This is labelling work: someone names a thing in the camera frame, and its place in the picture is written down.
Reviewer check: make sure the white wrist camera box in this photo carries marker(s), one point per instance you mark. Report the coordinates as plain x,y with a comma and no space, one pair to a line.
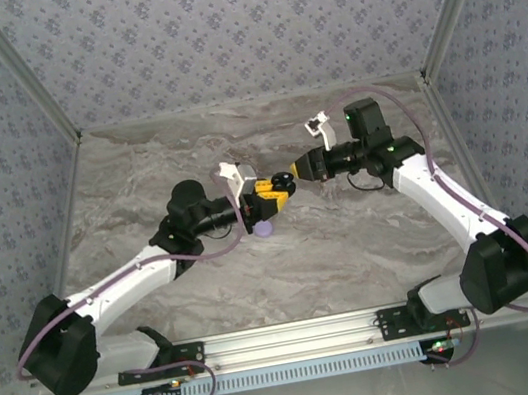
237,176
323,129

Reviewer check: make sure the purple earbuds charging case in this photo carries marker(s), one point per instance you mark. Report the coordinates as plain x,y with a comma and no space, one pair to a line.
264,230

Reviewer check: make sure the aluminium side rail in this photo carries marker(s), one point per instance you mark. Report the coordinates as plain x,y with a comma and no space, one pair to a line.
470,173
70,204

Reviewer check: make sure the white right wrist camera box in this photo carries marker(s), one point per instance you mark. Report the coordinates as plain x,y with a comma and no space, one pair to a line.
323,129

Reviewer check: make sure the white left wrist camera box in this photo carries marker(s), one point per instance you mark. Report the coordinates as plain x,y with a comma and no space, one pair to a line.
237,176

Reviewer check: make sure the small black controller board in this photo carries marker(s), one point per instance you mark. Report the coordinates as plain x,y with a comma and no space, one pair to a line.
162,393
441,349

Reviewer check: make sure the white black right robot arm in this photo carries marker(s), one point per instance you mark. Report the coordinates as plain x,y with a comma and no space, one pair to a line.
441,198

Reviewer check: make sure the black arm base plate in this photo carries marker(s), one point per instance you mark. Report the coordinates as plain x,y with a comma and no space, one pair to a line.
194,356
391,323

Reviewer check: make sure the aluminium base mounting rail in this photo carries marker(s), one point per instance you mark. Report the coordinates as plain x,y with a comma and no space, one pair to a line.
292,337

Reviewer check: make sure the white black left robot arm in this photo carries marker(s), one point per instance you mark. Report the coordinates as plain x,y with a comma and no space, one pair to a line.
121,282

